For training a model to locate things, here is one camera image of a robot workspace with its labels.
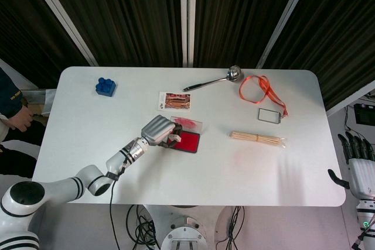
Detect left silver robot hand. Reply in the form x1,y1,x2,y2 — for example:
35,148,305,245
141,114,183,149

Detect bystander bare hand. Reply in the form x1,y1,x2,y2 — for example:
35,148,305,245
8,105,32,131

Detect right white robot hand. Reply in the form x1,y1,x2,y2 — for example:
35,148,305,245
327,132,375,200

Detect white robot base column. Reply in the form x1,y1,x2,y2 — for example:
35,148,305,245
145,205,230,250

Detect red ink pad clear lid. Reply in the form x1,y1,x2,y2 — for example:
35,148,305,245
169,116,203,154

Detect printed postcard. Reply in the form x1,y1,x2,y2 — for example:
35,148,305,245
158,91,195,112

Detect black electronic device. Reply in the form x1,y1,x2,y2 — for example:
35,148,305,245
353,102,375,125

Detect blue toy building brick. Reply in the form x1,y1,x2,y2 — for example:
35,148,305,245
94,77,117,98

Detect bagged wooden stick bundle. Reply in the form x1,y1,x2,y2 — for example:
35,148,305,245
228,131,287,149

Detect clear badge holder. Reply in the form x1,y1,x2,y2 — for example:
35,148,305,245
257,108,284,124

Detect dark pleated curtain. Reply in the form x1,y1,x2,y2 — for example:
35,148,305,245
0,0,375,110

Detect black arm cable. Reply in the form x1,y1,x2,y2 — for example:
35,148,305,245
108,156,131,250

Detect steel ladle black handle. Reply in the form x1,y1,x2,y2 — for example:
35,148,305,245
182,65,243,92

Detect black floor cable bundle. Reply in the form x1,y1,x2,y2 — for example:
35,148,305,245
215,205,246,250
125,204,161,250

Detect white slanted frame post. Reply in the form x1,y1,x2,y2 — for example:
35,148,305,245
23,0,99,67
256,0,317,70

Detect orange lanyard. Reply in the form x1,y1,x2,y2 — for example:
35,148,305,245
238,75,289,118

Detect white upright frame post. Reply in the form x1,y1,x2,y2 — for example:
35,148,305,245
179,0,197,68

